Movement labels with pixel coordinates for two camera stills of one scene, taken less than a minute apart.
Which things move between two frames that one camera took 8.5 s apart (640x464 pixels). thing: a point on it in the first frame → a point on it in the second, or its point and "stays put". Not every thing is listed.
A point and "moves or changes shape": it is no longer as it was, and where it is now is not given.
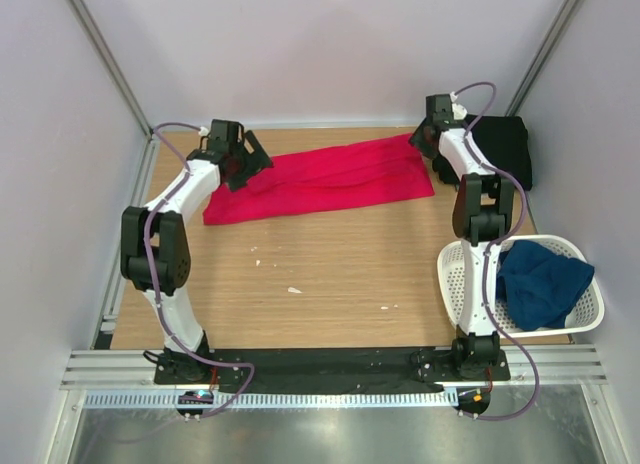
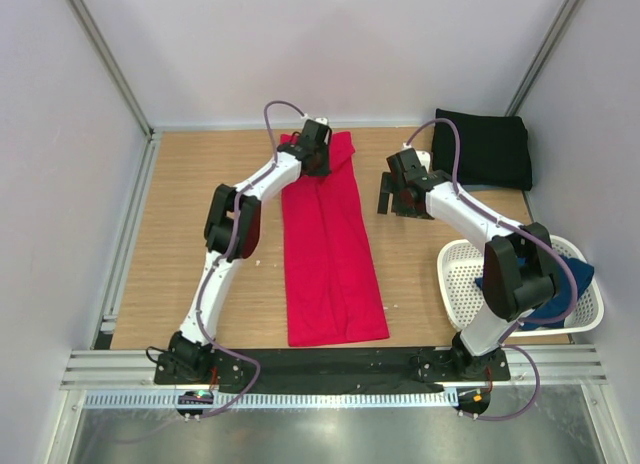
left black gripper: [259, 160] → [326, 168]
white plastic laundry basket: [451, 274] stays put
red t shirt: [328, 178] moves or changes shape
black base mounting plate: [329, 366] stays put
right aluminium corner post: [571, 3] stays put
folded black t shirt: [503, 140] stays put
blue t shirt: [540, 286] stays put
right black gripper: [416, 139] → [390, 186]
